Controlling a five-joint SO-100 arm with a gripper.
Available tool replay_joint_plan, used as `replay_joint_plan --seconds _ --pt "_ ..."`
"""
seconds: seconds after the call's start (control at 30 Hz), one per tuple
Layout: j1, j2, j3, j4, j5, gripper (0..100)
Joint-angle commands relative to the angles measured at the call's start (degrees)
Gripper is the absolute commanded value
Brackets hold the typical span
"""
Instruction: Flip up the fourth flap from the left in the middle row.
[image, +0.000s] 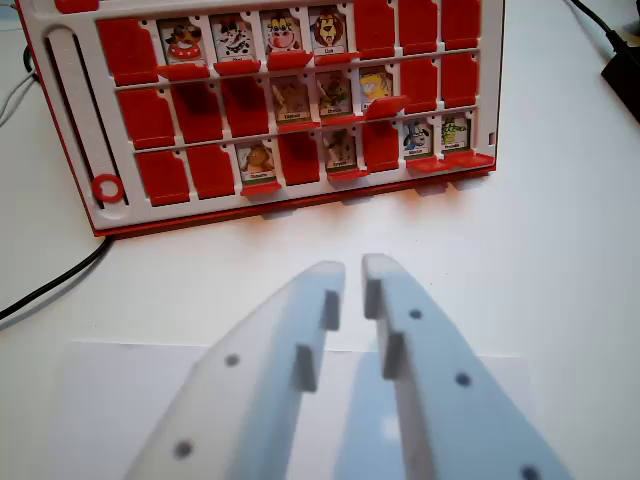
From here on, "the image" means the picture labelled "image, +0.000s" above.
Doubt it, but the red and white game board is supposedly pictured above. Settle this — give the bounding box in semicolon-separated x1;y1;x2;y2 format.
14;0;506;239

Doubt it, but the black cable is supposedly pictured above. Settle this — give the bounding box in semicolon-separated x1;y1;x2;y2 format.
568;0;624;49
0;233;114;324

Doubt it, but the red plastic flap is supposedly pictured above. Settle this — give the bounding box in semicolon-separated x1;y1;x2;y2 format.
276;121;321;135

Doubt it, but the black box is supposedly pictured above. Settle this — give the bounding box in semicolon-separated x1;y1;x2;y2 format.
599;37;640;124

